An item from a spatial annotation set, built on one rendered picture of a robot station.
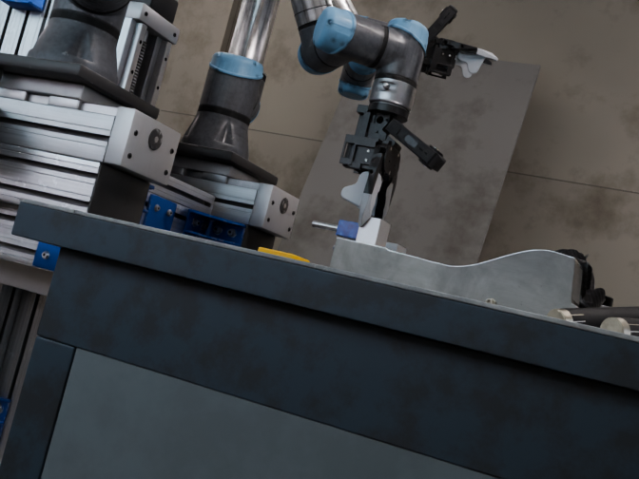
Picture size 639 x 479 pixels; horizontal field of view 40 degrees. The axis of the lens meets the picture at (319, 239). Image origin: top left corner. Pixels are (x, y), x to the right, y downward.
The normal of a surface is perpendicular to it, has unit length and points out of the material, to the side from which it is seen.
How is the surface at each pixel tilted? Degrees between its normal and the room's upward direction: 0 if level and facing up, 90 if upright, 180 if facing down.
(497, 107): 72
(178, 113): 90
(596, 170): 90
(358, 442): 90
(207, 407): 90
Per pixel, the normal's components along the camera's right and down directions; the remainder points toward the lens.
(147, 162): 0.90, 0.19
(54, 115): -0.37, -0.18
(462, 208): -0.28, -0.47
